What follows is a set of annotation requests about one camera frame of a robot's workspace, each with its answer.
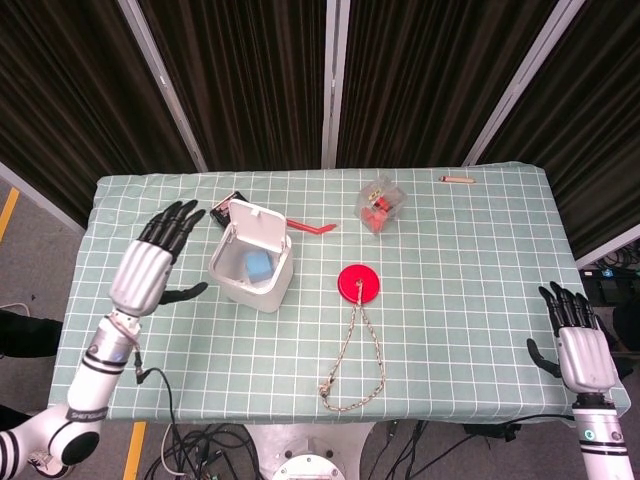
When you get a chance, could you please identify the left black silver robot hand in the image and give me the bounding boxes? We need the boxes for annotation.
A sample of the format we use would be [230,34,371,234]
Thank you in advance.
[108,199,209,318]

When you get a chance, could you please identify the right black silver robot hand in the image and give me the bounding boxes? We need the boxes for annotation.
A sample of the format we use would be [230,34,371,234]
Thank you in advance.
[526,280,619,396]

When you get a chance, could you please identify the blue cube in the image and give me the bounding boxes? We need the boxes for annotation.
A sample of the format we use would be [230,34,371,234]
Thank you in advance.
[244,252,275,284]

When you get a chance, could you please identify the white lidded bin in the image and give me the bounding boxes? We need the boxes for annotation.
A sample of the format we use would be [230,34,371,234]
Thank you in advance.
[207,199,294,315]

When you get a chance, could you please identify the green white grid tablecloth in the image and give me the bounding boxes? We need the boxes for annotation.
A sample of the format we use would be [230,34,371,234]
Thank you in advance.
[48,160,632,426]

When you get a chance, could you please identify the black snack packet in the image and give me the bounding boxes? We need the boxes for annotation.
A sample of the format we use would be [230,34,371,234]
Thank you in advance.
[209,191,251,226]

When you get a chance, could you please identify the black box under table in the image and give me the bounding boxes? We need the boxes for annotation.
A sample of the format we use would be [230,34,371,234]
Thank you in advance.
[462,422,524,444]

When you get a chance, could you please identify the red bent straw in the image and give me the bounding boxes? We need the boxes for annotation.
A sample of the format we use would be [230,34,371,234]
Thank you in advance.
[285,217,339,235]

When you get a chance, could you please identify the white sneaker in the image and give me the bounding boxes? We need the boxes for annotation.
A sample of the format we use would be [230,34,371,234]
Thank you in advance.
[27,448,67,477]

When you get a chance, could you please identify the red round disc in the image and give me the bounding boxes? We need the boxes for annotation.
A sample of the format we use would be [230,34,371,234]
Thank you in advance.
[337,263,381,306]

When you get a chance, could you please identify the clear plastic box red contents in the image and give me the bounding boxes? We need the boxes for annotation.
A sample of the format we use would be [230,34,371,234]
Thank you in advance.
[354,172,407,237]

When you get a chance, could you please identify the grey metal partition base rail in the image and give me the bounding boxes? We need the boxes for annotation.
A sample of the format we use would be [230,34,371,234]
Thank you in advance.
[574,234,640,269]
[0,160,86,235]

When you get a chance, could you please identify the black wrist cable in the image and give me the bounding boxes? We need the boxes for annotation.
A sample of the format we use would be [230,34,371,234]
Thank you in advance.
[132,348,182,451]

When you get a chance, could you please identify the black floor cable bundle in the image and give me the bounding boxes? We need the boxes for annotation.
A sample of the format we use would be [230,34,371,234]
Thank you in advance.
[144,424,264,480]

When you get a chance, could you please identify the grey metal partition post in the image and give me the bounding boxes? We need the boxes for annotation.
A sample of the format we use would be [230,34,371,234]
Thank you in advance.
[319,0,351,169]
[462,0,586,168]
[116,0,209,173]

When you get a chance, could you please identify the braided beige rope loop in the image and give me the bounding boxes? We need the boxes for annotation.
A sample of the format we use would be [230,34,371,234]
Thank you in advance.
[317,280,387,413]

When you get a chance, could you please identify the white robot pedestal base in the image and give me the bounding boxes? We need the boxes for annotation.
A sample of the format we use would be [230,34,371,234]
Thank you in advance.
[243,422,377,480]

